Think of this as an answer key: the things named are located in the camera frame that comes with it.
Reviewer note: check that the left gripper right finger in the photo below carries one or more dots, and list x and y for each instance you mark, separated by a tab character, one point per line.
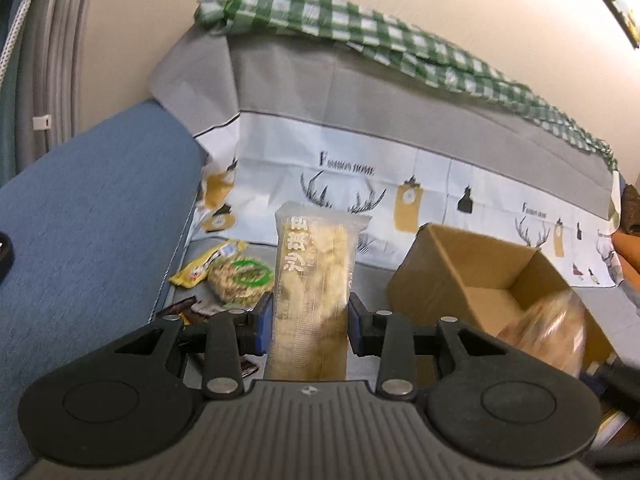
389	337

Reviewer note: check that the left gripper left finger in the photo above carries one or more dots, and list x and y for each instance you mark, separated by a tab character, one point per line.
229	336

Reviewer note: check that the dark chocolate bar wrapper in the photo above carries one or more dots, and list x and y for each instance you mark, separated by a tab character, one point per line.
194	312

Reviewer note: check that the round seed cake green label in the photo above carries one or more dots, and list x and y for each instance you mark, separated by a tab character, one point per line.
241	280

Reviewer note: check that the yellow candy bar wrapper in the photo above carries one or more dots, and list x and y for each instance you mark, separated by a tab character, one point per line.
198	269

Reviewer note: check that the clear bag of cookies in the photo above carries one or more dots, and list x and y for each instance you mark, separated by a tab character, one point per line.
553	330

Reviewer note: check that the white sachima cake packet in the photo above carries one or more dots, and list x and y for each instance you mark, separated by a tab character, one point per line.
315	262

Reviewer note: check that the brown cardboard box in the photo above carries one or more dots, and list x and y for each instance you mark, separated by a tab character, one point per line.
480	280

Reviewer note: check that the orange cushion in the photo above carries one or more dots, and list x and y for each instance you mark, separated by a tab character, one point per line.
628	250

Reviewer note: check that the grey deer print sofa cover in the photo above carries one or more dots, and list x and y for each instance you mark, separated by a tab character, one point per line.
290	119

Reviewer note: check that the grey curtain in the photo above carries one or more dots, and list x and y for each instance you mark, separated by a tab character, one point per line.
40	72

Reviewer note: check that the green checkered cloth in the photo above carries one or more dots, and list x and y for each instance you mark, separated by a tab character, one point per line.
382	38

